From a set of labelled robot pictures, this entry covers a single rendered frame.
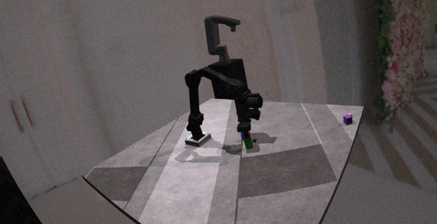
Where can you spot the purple cube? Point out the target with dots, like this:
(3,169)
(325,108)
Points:
(347,119)

